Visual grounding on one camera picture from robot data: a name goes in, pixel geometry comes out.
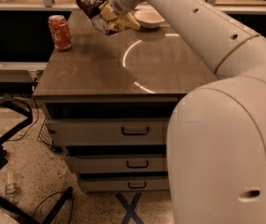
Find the orange coke can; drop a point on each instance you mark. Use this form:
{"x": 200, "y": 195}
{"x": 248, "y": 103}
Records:
{"x": 60, "y": 32}

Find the brown chip bag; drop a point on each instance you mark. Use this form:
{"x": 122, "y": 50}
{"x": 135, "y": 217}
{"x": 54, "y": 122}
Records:
{"x": 105, "y": 19}

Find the middle drawer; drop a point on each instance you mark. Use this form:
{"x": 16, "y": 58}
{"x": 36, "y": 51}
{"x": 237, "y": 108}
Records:
{"x": 116, "y": 164}

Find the black chair frame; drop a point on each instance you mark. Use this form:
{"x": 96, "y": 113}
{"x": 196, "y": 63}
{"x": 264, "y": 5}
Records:
{"x": 21, "y": 107}

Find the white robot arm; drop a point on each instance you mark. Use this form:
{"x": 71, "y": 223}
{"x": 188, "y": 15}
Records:
{"x": 216, "y": 138}

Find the bottom drawer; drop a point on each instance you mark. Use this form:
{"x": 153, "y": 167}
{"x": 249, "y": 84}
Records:
{"x": 124, "y": 184}

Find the top drawer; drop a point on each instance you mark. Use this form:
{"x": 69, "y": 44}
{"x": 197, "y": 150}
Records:
{"x": 107, "y": 132}

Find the drawer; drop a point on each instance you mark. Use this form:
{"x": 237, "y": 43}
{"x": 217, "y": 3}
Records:
{"x": 116, "y": 164}
{"x": 124, "y": 184}
{"x": 107, "y": 132}

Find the grey drawer cabinet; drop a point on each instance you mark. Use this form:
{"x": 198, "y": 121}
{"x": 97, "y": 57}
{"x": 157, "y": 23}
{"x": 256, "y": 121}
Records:
{"x": 131, "y": 75}

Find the white bowl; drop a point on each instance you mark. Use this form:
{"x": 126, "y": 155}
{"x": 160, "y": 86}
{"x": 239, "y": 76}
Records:
{"x": 148, "y": 18}

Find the black wire basket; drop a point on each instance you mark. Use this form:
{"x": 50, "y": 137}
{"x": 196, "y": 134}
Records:
{"x": 45, "y": 138}

